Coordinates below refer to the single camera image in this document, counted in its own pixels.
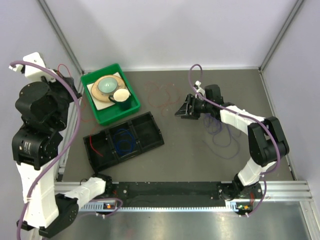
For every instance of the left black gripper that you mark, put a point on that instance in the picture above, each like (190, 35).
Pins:
(70, 81)

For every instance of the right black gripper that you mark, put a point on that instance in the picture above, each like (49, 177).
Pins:
(187, 112)

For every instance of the black two-compartment tray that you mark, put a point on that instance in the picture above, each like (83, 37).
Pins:
(117, 144)

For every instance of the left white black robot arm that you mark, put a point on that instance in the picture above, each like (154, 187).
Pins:
(44, 107)

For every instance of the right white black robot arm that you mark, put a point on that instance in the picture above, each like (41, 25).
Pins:
(266, 139)

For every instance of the white square board in bin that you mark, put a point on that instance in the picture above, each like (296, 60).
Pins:
(100, 105)

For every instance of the teal glass bowl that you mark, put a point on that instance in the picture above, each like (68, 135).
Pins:
(107, 85)

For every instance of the green plastic bin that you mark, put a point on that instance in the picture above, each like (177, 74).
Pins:
(113, 113)

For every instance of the black mug with beige inside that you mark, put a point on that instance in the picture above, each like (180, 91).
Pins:
(121, 98)

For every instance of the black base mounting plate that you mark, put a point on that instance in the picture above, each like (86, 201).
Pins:
(179, 194)

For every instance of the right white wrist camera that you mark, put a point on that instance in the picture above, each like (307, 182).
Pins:
(199, 89)

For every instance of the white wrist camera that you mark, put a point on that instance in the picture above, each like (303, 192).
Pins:
(34, 74)
(199, 89)

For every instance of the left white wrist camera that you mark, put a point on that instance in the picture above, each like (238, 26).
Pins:
(34, 74)

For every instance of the left aluminium corner post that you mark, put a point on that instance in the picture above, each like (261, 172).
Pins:
(60, 35)

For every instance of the aluminium corner post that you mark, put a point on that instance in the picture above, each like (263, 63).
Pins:
(283, 30)
(60, 35)

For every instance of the aluminium frame rail front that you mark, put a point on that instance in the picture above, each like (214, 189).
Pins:
(276, 191)

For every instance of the right aluminium corner post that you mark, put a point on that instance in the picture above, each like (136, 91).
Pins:
(283, 30)

